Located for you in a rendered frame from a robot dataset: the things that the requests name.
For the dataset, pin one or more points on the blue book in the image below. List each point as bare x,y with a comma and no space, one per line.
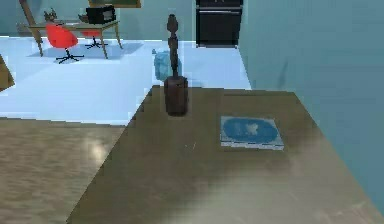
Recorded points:
250,131

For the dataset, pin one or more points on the black microwave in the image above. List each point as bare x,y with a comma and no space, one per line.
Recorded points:
100,14

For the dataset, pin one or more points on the black oven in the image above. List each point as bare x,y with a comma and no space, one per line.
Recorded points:
218,26

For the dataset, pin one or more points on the wooden desk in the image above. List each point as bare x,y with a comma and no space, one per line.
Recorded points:
80,27

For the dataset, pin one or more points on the brown wooden table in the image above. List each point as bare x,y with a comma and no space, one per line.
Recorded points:
186,180

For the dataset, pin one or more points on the dark brown wooden statue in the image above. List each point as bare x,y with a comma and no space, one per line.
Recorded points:
175,95

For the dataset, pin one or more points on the brown house plant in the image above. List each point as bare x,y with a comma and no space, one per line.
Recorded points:
50,16

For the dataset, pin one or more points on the framed wall picture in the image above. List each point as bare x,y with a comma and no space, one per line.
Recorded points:
115,3

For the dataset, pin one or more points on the brown wooden furniture corner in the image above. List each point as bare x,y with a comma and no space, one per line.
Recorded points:
4,76

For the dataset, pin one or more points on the red swivel chair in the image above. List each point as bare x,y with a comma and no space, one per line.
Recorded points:
61,38
93,37

